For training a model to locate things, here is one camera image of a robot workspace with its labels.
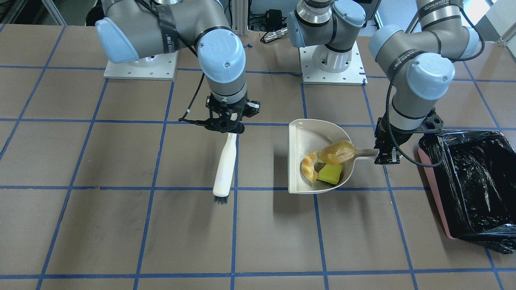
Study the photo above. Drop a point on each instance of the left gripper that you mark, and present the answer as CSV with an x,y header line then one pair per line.
x,y
388,139

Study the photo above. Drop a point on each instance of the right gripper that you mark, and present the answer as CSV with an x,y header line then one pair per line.
x,y
250,107

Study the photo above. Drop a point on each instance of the yellow green sponge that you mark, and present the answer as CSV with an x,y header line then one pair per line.
x,y
330,174

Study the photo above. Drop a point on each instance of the beige plastic dustpan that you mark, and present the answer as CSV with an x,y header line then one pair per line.
x,y
308,135

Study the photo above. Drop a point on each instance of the braided croissant bread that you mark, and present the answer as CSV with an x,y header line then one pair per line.
x,y
308,165

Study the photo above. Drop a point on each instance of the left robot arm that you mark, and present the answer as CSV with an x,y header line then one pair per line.
x,y
419,66

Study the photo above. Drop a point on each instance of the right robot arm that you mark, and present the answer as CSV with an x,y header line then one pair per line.
x,y
135,29

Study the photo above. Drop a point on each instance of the black-lined trash bin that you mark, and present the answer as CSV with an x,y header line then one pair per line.
x,y
474,187

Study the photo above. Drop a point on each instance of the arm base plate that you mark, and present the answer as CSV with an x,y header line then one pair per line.
x,y
158,67
321,66

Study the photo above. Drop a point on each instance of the aluminium frame post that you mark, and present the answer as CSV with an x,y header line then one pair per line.
x,y
239,17

